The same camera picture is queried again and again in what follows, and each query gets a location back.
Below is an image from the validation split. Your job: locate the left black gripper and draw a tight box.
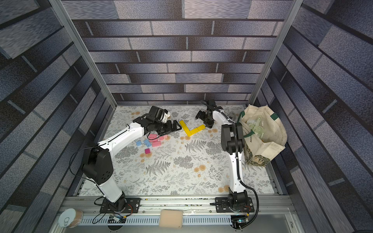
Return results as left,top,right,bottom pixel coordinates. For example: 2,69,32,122
154,119,184,136

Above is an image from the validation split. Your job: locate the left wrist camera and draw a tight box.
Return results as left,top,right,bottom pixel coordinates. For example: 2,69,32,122
147,106,170,123

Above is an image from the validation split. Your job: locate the blue block three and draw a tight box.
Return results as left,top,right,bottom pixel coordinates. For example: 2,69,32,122
144,139,152,148

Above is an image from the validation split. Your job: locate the aluminium rail base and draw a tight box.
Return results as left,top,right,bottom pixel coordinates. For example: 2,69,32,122
57,195,304,233

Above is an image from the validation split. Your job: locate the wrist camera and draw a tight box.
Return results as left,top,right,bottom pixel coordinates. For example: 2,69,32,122
201,100,217,111
147,106,170,123

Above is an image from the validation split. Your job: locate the floral table mat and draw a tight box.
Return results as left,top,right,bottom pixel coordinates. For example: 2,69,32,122
104,105,275,196

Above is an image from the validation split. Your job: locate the cream tote bag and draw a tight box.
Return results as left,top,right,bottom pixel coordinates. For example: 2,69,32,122
238,105,288,167

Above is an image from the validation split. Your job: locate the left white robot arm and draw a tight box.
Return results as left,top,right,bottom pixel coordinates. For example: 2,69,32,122
82,114,182,213

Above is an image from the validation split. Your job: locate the pink block five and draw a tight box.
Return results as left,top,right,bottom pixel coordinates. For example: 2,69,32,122
152,141,162,147

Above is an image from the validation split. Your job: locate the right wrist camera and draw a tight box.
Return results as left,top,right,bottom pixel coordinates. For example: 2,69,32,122
201,100,217,111

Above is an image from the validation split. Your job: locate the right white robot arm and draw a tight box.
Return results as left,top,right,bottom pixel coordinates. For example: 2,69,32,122
196,108,257,213

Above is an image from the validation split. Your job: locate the beige sponge pad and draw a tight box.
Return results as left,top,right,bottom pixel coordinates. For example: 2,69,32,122
159,210,183,229

